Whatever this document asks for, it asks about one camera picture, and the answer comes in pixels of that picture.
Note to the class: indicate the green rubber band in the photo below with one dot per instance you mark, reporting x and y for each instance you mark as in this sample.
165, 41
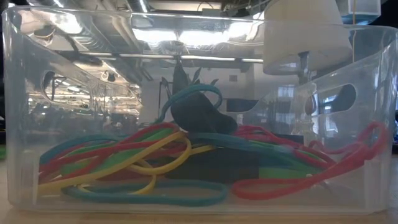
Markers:
124, 155
280, 172
2, 152

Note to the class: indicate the black screen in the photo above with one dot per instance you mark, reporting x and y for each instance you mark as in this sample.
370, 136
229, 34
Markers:
245, 105

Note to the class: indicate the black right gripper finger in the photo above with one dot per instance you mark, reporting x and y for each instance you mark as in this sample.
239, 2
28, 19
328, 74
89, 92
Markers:
345, 99

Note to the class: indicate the yellow rubber band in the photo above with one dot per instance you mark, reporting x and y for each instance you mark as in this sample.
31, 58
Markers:
109, 171

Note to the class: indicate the table lamp white shade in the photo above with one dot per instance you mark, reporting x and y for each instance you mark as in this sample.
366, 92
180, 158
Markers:
295, 46

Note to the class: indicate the clear plastic bin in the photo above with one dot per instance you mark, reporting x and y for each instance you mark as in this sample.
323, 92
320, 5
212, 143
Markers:
25, 124

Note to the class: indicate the colourful rubber bands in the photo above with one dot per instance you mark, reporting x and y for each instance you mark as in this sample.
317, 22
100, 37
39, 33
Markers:
149, 186

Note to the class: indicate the blue rubber band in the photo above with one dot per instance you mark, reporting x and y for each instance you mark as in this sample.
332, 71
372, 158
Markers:
224, 138
77, 140
199, 87
140, 199

